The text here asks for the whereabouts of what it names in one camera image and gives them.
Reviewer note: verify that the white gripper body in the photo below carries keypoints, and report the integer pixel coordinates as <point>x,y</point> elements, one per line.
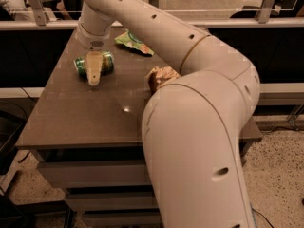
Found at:
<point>91,41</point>

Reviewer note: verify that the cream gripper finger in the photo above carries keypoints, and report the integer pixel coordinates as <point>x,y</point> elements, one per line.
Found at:
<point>93,65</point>

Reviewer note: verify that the green soda can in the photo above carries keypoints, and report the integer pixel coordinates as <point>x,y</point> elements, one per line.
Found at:
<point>107,64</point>

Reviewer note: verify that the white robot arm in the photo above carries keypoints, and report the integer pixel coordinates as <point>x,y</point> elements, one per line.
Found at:
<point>190,127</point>

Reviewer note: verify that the green snack bag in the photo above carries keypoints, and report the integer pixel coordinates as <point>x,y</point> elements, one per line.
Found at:
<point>131,41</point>

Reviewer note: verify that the black office chair left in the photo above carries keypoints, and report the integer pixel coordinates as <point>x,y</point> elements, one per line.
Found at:
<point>65,9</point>

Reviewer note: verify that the black office chair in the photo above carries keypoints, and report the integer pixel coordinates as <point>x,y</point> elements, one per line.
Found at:
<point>272,9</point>
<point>65,9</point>

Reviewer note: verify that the brown Late July chip bag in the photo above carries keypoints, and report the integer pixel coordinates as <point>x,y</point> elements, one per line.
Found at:
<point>161,76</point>

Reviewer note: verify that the grey drawer cabinet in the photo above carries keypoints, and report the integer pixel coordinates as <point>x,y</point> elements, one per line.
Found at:
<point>88,140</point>

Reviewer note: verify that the seated person in background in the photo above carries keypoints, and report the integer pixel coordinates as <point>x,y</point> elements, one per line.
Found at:
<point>20,10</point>

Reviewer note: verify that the black office chair right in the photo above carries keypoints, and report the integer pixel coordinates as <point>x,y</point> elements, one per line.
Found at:
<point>272,9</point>

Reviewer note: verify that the metal railing post left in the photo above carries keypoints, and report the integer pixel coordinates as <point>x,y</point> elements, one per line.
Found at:
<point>38,12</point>

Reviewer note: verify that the metal railing post right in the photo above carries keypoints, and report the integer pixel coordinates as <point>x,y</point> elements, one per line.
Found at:
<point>263,15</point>

